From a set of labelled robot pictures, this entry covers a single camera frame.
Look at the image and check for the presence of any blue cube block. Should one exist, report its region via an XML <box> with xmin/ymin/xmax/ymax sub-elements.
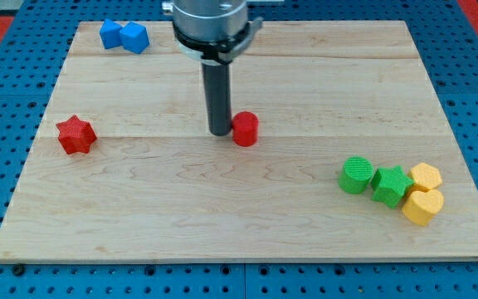
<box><xmin>99</xmin><ymin>19</ymin><xmax>123</xmax><ymax>49</ymax></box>
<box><xmin>119</xmin><ymin>22</ymin><xmax>149</xmax><ymax>54</ymax></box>

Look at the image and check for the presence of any red star block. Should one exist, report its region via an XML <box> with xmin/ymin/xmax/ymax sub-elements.
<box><xmin>56</xmin><ymin>115</ymin><xmax>97</xmax><ymax>154</ymax></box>

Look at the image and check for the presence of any blue cube block left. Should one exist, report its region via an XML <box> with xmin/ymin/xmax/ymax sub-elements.
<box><xmin>99</xmin><ymin>19</ymin><xmax>123</xmax><ymax>49</ymax></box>

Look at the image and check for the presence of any red cylinder block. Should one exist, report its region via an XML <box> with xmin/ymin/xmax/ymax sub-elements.
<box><xmin>232</xmin><ymin>111</ymin><xmax>259</xmax><ymax>147</ymax></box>

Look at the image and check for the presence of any light wooden board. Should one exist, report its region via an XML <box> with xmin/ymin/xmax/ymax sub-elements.
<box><xmin>0</xmin><ymin>21</ymin><xmax>478</xmax><ymax>264</ymax></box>

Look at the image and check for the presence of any green cylinder block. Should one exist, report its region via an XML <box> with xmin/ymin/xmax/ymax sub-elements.
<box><xmin>338</xmin><ymin>156</ymin><xmax>373</xmax><ymax>194</ymax></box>

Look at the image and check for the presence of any green star block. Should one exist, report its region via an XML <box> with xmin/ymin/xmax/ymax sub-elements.
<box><xmin>370</xmin><ymin>165</ymin><xmax>414</xmax><ymax>208</ymax></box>

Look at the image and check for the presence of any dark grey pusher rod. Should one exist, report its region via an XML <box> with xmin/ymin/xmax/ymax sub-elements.
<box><xmin>202</xmin><ymin>64</ymin><xmax>232</xmax><ymax>136</ymax></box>

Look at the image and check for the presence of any blue cube block right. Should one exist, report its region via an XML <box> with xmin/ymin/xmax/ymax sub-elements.
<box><xmin>119</xmin><ymin>22</ymin><xmax>149</xmax><ymax>54</ymax></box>

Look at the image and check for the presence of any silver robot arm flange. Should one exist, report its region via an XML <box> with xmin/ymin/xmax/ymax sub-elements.
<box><xmin>162</xmin><ymin>0</ymin><xmax>263</xmax><ymax>66</ymax></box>

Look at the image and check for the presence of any yellow heart block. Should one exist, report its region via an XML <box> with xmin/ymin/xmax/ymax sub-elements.
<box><xmin>402</xmin><ymin>189</ymin><xmax>445</xmax><ymax>226</ymax></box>

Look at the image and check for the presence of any yellow hexagon block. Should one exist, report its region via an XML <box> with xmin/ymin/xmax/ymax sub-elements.
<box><xmin>407</xmin><ymin>163</ymin><xmax>443</xmax><ymax>195</ymax></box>

